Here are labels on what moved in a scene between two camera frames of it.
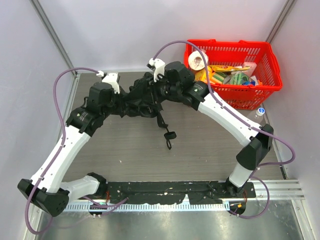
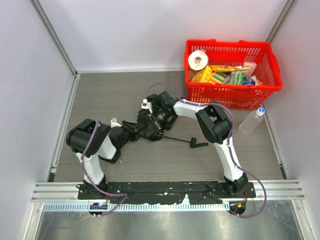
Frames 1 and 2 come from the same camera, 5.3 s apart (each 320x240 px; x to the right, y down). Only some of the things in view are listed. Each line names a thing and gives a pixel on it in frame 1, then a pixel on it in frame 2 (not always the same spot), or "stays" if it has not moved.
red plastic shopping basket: [220, 52] stays
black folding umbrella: [143, 98] -> [145, 128]
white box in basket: [252, 66] stays
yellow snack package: [226, 68] stays
